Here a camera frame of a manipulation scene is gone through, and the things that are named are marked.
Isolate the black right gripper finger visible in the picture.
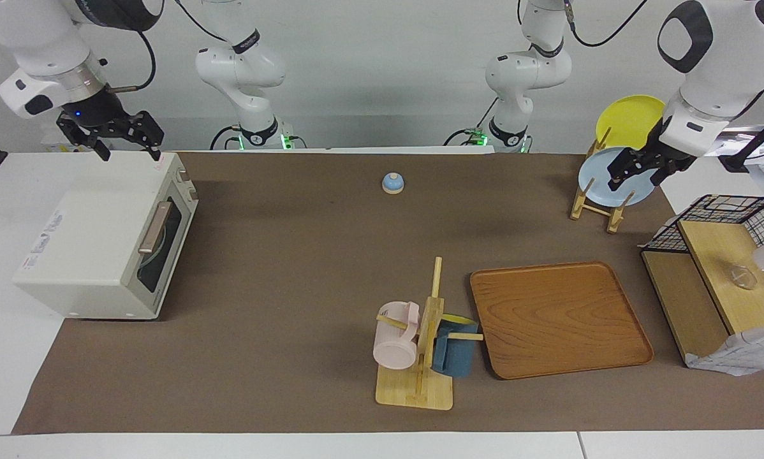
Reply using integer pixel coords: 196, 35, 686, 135
127, 112, 165, 160
57, 115, 112, 161

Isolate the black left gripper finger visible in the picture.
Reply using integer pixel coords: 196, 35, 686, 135
653, 159, 679, 187
607, 150, 647, 192

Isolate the oven door with handle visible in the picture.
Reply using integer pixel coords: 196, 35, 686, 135
136, 191, 198, 314

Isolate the white toaster oven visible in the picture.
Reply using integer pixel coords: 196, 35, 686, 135
12, 151, 199, 321

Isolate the light blue plate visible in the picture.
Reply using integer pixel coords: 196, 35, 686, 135
578, 147, 657, 207

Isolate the yellow plate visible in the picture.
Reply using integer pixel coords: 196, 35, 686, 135
596, 95, 666, 151

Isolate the wooden plate rack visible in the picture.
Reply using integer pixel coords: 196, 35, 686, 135
569, 127, 636, 235

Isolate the clear glass cup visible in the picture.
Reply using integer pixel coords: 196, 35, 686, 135
731, 265, 758, 291

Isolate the brown wooden tray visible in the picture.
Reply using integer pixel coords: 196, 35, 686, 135
470, 261, 654, 381

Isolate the brown table mat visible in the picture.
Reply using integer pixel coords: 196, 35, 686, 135
12, 151, 764, 435

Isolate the white checkered cloth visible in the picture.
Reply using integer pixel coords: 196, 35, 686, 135
685, 323, 764, 377

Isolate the blue mug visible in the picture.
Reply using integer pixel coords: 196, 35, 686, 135
432, 314, 480, 377

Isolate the wooden mug rack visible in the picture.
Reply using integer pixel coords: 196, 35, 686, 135
376, 257, 484, 411

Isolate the pink mug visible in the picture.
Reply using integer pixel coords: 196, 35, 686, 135
373, 302, 420, 370

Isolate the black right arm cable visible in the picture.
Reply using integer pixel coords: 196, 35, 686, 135
109, 31, 157, 94

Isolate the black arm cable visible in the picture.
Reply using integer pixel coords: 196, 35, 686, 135
566, 0, 649, 48
109, 31, 157, 94

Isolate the black wire basket shelf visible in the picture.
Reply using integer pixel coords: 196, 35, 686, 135
641, 220, 764, 368

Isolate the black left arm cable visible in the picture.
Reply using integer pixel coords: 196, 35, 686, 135
566, 0, 649, 48

